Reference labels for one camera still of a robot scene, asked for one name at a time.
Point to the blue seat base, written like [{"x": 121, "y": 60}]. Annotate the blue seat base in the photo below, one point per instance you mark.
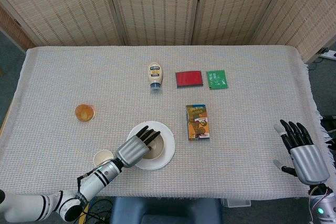
[{"x": 165, "y": 211}]

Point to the green sachet packet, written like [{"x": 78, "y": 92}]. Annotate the green sachet packet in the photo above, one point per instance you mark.
[{"x": 217, "y": 79}]

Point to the orange jelly cup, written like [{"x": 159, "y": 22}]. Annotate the orange jelly cup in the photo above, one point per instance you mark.
[{"x": 84, "y": 113}]

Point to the white paper plate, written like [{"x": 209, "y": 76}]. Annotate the white paper plate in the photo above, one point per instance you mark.
[{"x": 169, "y": 145}]

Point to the red ink pad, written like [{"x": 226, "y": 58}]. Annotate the red ink pad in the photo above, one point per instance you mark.
[{"x": 189, "y": 78}]

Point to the beige bowl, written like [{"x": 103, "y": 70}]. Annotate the beige bowl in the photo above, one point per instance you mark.
[{"x": 157, "y": 148}]

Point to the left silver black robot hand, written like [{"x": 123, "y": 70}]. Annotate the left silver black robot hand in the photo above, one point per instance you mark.
[{"x": 131, "y": 151}]

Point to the white power strip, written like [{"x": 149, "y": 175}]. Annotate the white power strip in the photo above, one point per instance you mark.
[{"x": 329, "y": 53}]

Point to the white woven tablecloth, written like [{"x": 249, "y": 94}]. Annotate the white woven tablecloth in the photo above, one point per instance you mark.
[{"x": 236, "y": 155}]

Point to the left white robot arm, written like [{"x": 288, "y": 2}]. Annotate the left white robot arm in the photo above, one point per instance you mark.
[{"x": 89, "y": 182}]

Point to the mayonnaise squeeze bottle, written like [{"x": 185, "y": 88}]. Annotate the mayonnaise squeeze bottle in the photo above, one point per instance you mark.
[{"x": 155, "y": 74}]

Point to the woven folding screen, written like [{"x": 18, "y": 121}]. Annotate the woven folding screen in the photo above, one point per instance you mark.
[{"x": 157, "y": 6}]

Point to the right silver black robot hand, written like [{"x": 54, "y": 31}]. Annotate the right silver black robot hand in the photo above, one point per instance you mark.
[{"x": 308, "y": 162}]

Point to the white paper cup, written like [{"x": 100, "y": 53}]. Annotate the white paper cup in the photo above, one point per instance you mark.
[{"x": 102, "y": 157}]

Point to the white box under table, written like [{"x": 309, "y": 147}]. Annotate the white box under table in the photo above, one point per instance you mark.
[{"x": 236, "y": 202}]

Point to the colourful cardboard box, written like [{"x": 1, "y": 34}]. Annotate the colourful cardboard box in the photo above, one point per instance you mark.
[{"x": 198, "y": 123}]

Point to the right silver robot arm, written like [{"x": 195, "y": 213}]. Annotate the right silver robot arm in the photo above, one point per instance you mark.
[{"x": 324, "y": 205}]

